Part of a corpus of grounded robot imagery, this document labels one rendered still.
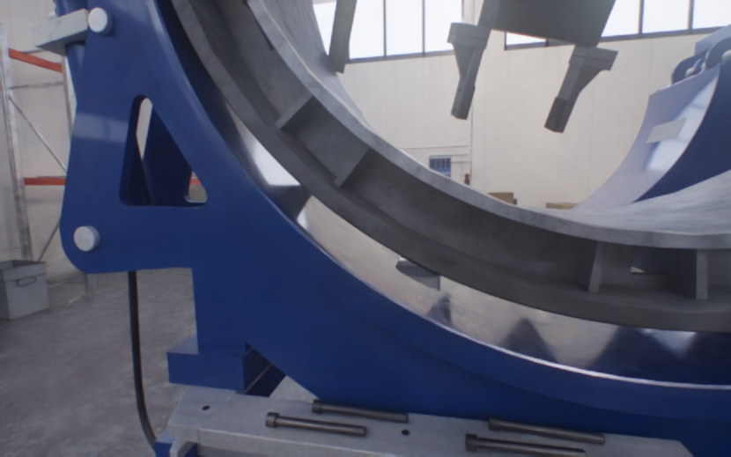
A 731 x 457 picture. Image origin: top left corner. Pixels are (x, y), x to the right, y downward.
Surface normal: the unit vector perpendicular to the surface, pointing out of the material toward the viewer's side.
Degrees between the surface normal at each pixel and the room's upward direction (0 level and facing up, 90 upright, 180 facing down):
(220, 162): 90
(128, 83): 90
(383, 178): 90
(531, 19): 114
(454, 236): 90
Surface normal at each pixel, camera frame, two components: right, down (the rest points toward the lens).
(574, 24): 0.09, 0.50
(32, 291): 0.95, 0.02
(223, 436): -0.20, 0.11
